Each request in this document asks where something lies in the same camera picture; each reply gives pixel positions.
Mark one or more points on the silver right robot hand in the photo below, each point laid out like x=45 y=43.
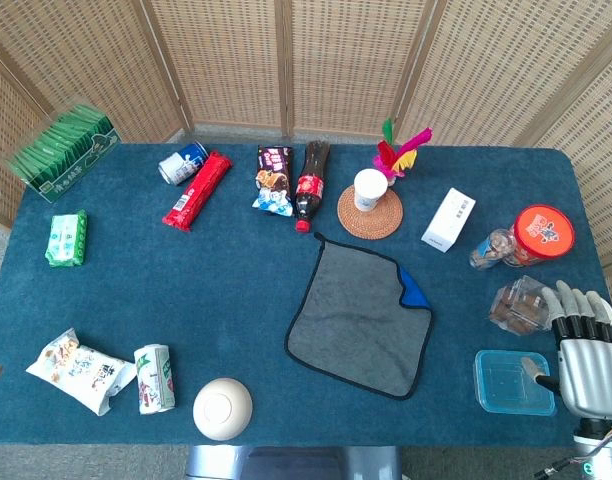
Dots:
x=588 y=370

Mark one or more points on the grey cloth with blue corner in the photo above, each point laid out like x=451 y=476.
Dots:
x=356 y=310

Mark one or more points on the blue plastic container lid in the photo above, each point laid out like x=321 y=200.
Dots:
x=506 y=385

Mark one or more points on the white snack bag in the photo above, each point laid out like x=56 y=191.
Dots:
x=81 y=372

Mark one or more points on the clear plastic snack jar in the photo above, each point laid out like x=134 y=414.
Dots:
x=518 y=307

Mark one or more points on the orange lidded snack tub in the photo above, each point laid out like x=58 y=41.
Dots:
x=543 y=230

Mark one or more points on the glass jar with blue label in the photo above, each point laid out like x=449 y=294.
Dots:
x=491 y=250

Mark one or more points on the green tissue pack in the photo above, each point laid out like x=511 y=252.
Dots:
x=66 y=239

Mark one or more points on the green and white food can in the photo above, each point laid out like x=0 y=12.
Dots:
x=155 y=380

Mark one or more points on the white cardboard box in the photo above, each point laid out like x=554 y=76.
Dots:
x=448 y=220

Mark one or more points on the cream upturned bowl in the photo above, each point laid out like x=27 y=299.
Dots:
x=222 y=409

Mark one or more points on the green tea bag box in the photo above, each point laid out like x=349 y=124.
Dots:
x=61 y=150

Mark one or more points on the round woven rattan coaster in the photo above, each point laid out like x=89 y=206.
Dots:
x=386 y=220

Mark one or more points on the red biscuit pack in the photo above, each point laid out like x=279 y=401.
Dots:
x=198 y=191

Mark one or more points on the white paper cup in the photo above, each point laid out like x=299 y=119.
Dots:
x=370 y=190

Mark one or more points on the blue and white drink can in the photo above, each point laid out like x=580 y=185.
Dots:
x=178 y=162

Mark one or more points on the colourful feather shuttlecock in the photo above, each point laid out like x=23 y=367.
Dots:
x=396 y=155

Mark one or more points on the grey robot torso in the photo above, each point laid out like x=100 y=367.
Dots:
x=291 y=465

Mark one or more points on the cola bottle with red cap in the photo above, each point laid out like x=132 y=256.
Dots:
x=311 y=190

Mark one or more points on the brown and blue snack bag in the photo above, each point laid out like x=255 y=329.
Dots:
x=273 y=182

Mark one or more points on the woven bamboo folding screen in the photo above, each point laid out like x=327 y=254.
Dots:
x=226 y=60

